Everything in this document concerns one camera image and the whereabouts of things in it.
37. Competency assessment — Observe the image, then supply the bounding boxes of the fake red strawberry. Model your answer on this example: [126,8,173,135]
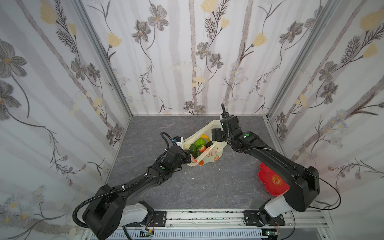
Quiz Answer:
[198,145,207,153]

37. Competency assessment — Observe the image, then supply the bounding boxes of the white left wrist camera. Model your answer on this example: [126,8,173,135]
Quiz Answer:
[173,136,184,148]

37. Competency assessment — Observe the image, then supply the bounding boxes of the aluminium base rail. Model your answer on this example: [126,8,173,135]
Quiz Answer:
[109,209,335,240]

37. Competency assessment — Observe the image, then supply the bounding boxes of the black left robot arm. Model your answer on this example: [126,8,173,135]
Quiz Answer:
[72,132,192,240]

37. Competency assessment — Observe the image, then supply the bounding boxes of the bright green fake fruit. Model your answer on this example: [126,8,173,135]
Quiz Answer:
[195,138,206,149]

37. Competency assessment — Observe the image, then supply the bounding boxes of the dark green fake fruit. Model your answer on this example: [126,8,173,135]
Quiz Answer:
[189,144,198,158]

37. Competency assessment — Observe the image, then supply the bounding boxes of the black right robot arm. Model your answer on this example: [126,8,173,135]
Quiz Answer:
[212,110,322,227]

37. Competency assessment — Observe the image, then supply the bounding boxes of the red flower-shaped plastic bowl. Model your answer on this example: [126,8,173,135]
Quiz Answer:
[259,163,290,196]

